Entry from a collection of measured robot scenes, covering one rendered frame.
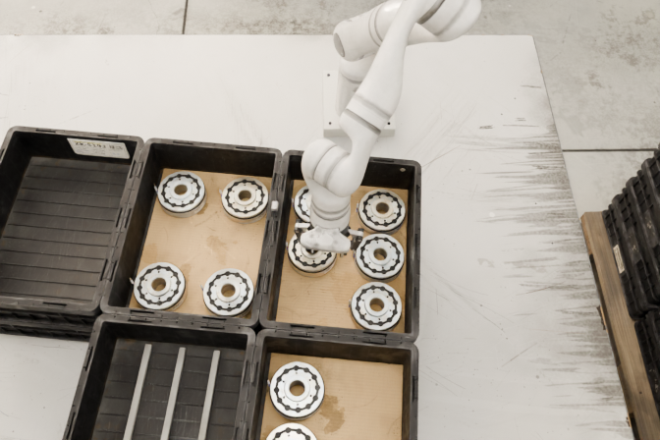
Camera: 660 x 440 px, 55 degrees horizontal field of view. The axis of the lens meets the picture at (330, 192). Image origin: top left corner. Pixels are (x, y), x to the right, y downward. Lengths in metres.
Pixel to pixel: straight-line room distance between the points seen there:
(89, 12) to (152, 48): 1.22
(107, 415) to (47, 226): 0.44
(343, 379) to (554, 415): 0.47
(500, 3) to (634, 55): 0.63
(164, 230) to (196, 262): 0.11
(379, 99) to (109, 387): 0.75
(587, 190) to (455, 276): 1.19
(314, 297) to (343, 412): 0.24
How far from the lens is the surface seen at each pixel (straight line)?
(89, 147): 1.51
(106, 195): 1.51
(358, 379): 1.29
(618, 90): 2.98
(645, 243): 2.15
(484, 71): 1.89
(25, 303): 1.33
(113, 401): 1.33
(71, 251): 1.47
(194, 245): 1.40
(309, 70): 1.82
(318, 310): 1.33
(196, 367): 1.31
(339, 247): 1.15
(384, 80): 1.02
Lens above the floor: 2.08
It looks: 60 degrees down
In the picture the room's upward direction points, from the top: 3 degrees clockwise
